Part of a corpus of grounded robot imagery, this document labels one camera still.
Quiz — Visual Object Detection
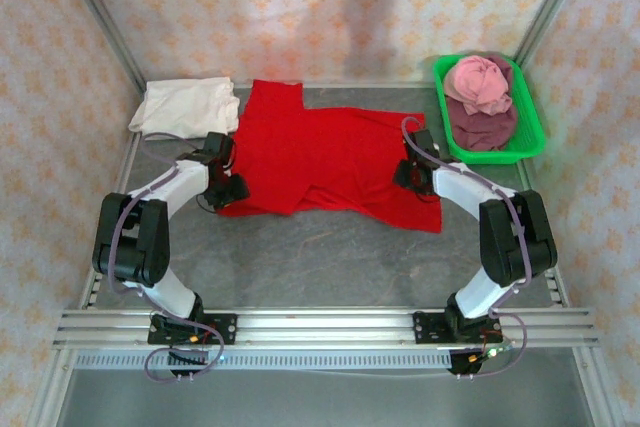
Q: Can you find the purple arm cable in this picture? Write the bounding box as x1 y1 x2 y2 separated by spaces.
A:
107 131 227 382
401 115 530 379

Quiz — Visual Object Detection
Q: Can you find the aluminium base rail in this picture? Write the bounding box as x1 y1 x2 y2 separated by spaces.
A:
52 307 600 349

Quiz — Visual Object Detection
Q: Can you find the aluminium frame post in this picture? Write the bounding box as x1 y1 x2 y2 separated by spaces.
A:
513 0 596 66
54 0 147 93

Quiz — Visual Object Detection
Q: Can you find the black mounting bracket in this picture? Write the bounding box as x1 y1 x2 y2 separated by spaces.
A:
168 349 209 379
448 349 489 379

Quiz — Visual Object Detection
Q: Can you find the red t-shirt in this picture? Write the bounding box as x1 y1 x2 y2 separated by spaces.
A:
217 79 444 235

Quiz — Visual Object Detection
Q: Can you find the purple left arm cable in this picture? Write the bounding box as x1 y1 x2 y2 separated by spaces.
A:
107 131 227 382

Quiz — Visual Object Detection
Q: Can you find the green plastic basket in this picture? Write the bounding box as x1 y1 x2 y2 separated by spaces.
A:
432 53 546 166

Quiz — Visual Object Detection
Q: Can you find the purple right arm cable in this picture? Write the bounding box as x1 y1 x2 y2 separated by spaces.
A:
401 115 530 379

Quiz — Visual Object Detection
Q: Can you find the aluminium frame crossbar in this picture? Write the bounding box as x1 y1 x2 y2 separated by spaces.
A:
144 80 441 91

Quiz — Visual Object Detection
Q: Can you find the white folded t-shirt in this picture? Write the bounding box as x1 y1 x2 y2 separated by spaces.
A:
128 76 242 141

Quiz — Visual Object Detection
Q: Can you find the aluminium side rail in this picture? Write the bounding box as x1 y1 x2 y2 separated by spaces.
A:
516 161 626 427

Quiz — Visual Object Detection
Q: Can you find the pink t-shirt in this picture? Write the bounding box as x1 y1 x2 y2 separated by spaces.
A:
443 55 514 117

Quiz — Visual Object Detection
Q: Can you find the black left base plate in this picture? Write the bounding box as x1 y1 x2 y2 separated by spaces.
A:
147 313 238 347

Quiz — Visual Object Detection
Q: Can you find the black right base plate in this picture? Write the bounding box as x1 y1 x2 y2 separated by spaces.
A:
412 310 502 346

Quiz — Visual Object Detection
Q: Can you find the grey slotted cable duct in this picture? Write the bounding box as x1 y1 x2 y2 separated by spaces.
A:
74 350 454 371

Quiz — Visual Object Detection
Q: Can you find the maroon t-shirt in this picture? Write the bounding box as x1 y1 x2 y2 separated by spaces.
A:
446 53 520 153

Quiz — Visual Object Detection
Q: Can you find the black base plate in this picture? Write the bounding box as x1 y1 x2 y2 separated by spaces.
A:
147 313 238 347
412 310 502 346

